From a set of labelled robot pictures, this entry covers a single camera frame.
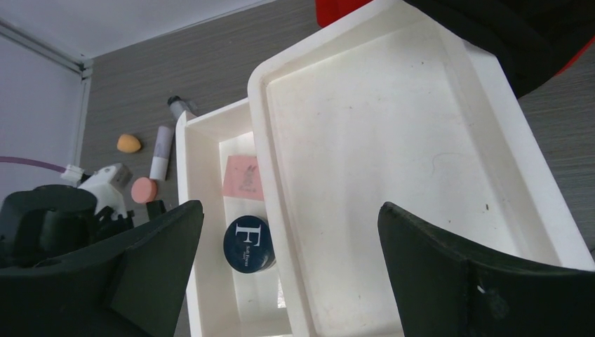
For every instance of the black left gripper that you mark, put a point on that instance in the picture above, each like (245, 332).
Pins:
(55, 224)

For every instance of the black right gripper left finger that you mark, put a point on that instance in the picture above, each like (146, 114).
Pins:
(131, 284)

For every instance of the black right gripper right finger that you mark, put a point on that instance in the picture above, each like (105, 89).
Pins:
(447, 285)

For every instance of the white top drawer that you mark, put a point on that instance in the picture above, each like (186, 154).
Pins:
(220, 300)

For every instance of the dark blue round jar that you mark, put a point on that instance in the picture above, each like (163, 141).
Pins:
(248, 246)

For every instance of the pink square pad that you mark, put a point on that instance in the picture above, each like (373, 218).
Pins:
(242, 178)

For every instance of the orange makeup sponge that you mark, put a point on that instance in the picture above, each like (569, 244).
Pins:
(128, 144)

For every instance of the white purple tube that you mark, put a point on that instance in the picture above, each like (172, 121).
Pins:
(161, 154)

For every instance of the clear vial black cap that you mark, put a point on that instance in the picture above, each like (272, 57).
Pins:
(178, 106)

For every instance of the white drawer cabinet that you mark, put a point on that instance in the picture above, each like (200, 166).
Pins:
(388, 105)

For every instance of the aluminium frame rail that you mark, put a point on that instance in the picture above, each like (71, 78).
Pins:
(44, 98)

